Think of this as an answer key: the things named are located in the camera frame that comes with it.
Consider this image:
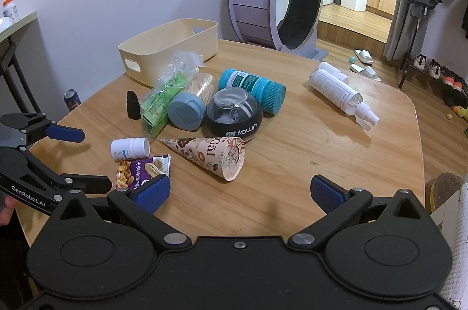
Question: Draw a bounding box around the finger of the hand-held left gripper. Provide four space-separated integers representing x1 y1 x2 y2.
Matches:
18 148 112 202
0 113 85 152

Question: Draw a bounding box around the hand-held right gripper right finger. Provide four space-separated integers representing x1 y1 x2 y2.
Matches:
288 175 429 254

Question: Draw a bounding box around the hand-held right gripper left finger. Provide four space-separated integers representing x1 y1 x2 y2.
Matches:
51 174 192 254

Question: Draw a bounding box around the purple snack packet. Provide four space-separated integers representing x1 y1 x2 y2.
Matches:
116 154 172 191

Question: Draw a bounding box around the small white pill bottle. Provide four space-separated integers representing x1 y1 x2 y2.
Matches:
111 137 151 162

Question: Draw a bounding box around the printed paper cone snack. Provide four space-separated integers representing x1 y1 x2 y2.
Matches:
158 136 245 182

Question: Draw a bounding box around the toothpick jar with blue-grey lid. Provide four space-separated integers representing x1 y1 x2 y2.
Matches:
167 72 217 131

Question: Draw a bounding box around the clear bag of green packets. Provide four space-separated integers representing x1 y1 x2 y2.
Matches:
141 50 205 140

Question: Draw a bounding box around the white spray bottle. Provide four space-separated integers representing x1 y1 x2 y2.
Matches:
310 69 380 131

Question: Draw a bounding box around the white tube bottle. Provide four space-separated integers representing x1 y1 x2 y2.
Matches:
317 61 350 84

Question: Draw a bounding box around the cream plastic container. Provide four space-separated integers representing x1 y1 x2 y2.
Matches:
118 18 219 87

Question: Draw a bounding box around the teal plastic bottle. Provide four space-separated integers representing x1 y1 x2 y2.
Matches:
218 68 286 115

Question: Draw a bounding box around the person's left hand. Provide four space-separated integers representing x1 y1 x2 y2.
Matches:
0 197 16 226

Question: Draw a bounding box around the blue soda can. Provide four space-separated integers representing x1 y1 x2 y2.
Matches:
64 89 81 111

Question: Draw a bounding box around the round cork board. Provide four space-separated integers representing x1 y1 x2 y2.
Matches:
429 172 463 213

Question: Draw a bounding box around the green top side table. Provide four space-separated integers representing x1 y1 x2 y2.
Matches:
0 11 39 113

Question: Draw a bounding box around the orange cap white bottle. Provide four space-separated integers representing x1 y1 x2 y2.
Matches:
2 0 20 22

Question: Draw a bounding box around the white patterned roll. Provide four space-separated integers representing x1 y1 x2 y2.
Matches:
437 182 468 310

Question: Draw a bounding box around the black clothes rack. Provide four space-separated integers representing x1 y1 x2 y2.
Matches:
398 0 468 106

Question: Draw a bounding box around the row of shoes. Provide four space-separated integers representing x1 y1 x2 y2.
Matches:
414 53 468 108

